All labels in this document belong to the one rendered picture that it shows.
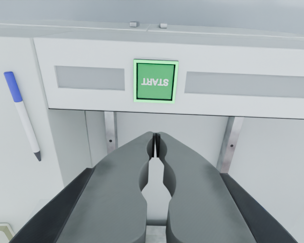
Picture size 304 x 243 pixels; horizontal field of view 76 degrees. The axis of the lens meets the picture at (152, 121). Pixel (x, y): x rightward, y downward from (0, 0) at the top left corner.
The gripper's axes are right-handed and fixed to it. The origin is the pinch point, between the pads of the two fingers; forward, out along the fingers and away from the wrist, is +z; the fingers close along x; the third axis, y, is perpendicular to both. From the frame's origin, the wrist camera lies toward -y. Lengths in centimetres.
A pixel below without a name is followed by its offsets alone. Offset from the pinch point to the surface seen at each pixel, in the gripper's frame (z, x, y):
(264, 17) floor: 111, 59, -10
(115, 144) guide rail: 25.9, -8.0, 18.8
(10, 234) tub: 13.1, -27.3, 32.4
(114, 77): 15.1, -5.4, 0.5
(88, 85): 15.1, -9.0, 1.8
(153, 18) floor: 111, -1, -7
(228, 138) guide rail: 26.2, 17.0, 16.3
